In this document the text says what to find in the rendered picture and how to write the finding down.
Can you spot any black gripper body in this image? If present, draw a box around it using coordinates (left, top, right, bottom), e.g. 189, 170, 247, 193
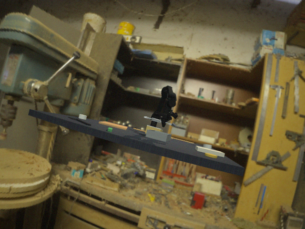
159, 107, 172, 120

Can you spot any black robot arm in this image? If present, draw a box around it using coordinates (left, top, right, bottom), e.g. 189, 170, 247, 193
150, 85, 178, 127

